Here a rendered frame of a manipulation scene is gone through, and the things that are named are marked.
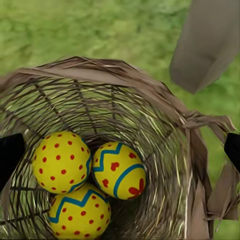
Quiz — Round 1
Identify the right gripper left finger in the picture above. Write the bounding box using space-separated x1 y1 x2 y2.
0 133 27 193

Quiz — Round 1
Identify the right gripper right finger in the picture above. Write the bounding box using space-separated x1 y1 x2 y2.
224 132 240 173

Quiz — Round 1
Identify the wicker basket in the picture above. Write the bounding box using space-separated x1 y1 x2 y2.
0 54 240 240

